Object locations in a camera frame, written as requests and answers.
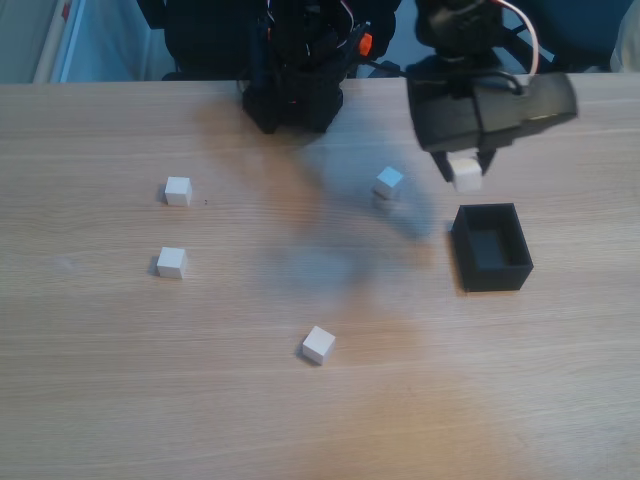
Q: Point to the person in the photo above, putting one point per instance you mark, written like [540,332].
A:
[629,45]

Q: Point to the white cube block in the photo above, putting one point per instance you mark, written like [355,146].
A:
[467,176]
[387,184]
[172,262]
[318,345]
[178,191]

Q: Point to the dark blue office chair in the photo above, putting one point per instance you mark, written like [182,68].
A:
[575,30]

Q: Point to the black open box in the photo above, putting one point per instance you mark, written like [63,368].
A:
[495,277]

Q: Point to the black clamp with orange tip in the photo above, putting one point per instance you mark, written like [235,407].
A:
[365,45]

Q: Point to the black office chair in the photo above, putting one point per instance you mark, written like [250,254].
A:
[210,35]

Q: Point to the black webcam on gripper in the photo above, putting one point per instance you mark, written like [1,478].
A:
[500,115]

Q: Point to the white leaning panel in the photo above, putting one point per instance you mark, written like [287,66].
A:
[100,45]

